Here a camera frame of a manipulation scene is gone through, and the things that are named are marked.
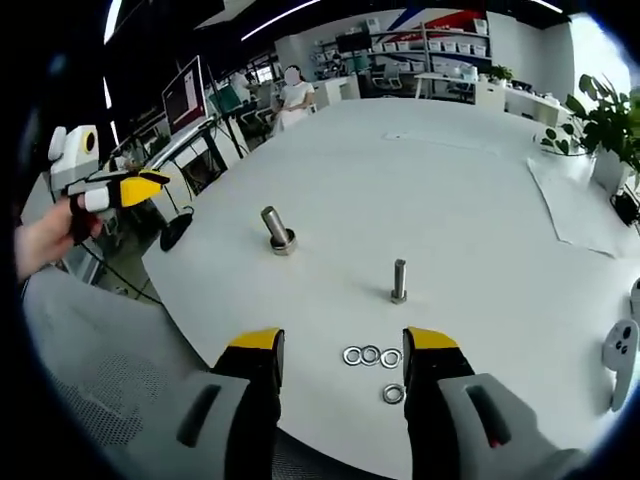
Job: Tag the small black box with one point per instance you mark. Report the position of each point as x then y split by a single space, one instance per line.
627 210

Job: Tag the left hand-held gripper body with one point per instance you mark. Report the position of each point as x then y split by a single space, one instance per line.
72 155

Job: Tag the grey mesh chair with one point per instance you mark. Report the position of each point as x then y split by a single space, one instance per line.
100 360

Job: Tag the white office chair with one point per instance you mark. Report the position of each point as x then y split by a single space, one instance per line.
390 74

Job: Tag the shelves with white bins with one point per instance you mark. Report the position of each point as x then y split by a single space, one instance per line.
450 47

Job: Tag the white paper sheet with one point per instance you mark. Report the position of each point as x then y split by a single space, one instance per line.
575 210

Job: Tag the small steel threaded stud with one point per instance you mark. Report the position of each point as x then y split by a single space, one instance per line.
399 277

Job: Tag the white background desk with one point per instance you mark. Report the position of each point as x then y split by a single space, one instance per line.
445 76

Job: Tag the large potted green plant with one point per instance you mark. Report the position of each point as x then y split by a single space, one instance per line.
605 120

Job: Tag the black background monitor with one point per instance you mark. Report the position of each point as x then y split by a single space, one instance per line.
352 41

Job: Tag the small potted green plant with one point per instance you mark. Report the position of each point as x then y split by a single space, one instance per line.
501 74

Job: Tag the white side desk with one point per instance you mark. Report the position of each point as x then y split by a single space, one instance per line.
175 145

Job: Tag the white game controller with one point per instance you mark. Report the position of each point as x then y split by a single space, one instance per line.
622 350

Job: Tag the black computer mouse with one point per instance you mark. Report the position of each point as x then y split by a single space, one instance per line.
175 235

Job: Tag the computer monitor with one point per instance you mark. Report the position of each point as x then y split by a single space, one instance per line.
185 97

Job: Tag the person's left hand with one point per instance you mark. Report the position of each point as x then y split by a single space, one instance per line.
45 235

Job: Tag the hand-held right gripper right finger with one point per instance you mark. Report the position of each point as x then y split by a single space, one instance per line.
435 400

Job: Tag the small steel washer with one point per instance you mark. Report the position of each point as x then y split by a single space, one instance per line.
383 359
370 347
345 356
385 394

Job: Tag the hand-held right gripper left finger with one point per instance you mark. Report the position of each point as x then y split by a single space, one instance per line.
250 370

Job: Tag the large steel threaded stud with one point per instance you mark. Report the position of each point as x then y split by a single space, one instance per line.
274 222

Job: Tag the large steel washer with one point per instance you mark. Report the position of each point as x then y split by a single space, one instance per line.
282 251

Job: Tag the white rolling cabinet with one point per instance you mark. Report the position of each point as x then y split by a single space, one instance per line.
340 92

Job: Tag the long white cabinet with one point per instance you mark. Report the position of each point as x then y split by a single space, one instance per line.
530 107

